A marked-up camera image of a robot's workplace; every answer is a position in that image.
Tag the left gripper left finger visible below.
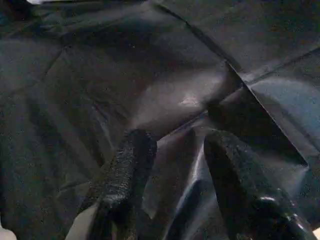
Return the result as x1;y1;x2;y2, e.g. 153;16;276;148
66;128;158;240

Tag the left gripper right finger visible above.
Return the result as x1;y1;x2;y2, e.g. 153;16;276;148
203;129;320;240

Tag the black work mat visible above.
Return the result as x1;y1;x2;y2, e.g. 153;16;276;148
0;0;320;240

